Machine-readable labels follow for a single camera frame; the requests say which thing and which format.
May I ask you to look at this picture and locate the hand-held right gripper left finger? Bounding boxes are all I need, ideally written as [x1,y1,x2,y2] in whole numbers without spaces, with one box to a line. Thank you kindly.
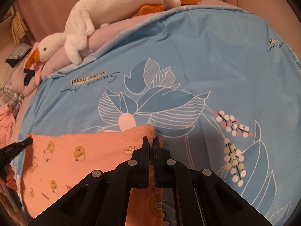
[28,137,151,226]

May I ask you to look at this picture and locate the dark navy cloth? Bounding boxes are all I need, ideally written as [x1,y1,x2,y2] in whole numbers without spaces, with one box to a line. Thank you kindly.
[23,68,36,86]

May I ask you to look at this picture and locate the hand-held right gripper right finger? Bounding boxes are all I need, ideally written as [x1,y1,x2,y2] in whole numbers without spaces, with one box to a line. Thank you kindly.
[152,137,271,226]

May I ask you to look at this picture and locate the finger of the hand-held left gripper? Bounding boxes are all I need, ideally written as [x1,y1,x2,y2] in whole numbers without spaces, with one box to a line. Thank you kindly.
[0,138,33,162]

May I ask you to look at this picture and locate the beige bed sheet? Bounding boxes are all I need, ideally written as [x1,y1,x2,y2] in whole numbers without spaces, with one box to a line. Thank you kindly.
[11,94,43,144]

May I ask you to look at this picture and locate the blue floral blanket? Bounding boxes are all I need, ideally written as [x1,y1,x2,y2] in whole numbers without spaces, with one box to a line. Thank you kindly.
[14,4,301,226]

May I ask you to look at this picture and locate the pink duck-print pants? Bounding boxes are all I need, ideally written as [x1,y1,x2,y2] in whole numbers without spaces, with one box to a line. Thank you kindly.
[20,125,165,226]

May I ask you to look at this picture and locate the white plush goose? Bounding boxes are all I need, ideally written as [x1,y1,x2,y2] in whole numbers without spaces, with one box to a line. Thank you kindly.
[25,0,203,68]

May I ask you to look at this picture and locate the person's left hand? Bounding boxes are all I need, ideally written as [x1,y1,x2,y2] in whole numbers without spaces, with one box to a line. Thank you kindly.
[4,166,20,189]

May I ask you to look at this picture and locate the pink crumpled cloth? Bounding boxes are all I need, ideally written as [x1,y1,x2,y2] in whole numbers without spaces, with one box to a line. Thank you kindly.
[0,103,19,147]

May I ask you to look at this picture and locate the plaid cloth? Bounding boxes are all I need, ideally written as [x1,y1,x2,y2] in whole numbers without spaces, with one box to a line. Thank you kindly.
[0,83,26,104]
[6,43,33,63]

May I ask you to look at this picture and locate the yellow curtain tassel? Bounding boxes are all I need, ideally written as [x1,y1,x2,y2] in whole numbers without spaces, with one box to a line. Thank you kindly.
[11,11,27,44]

